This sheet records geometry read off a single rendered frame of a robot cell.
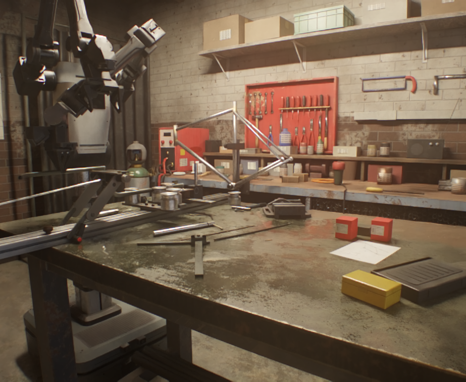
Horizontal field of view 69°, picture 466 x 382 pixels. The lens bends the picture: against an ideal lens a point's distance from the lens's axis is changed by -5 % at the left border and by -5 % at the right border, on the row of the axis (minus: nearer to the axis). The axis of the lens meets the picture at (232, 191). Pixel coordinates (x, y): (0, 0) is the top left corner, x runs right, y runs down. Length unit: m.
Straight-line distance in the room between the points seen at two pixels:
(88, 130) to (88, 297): 0.79
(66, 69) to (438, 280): 1.61
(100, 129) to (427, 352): 1.55
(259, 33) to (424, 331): 2.87
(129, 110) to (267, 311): 3.63
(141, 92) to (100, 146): 2.47
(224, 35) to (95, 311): 2.49
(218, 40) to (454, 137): 2.09
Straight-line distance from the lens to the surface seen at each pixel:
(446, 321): 0.58
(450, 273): 0.71
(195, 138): 3.44
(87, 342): 1.75
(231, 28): 3.36
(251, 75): 3.48
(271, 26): 3.14
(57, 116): 1.17
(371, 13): 2.90
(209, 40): 3.50
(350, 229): 0.93
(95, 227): 0.99
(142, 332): 1.80
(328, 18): 2.94
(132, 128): 4.03
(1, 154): 3.76
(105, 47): 1.20
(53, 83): 1.77
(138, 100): 4.16
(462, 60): 2.99
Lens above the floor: 1.13
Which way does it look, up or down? 8 degrees down
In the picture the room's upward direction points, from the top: straight up
